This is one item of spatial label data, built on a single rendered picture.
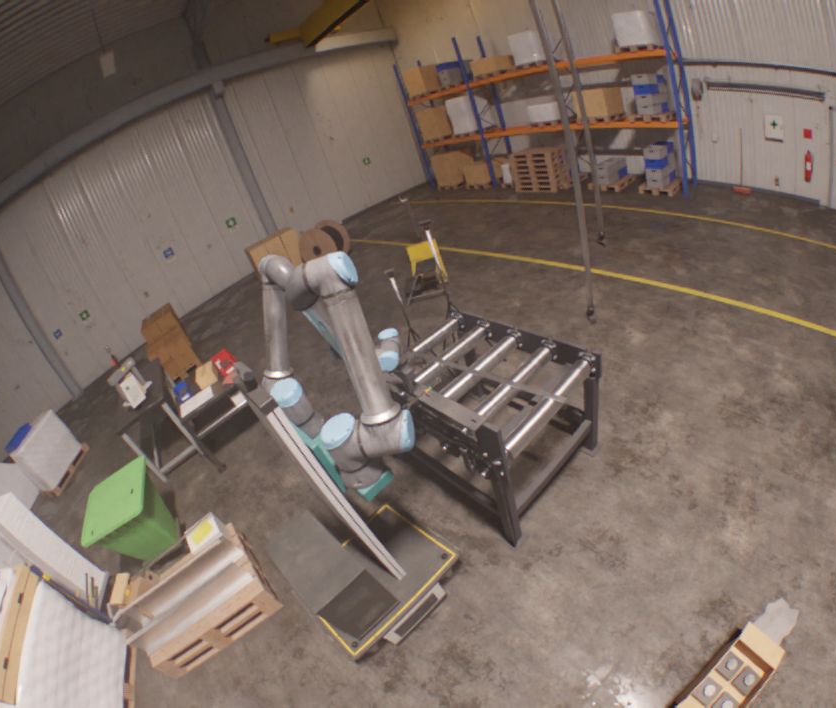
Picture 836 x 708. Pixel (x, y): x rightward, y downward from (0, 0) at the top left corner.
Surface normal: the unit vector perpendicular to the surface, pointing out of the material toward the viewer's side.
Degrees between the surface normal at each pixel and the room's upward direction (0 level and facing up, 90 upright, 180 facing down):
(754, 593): 0
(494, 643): 0
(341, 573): 0
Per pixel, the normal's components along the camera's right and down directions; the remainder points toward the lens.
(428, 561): -0.29, -0.79
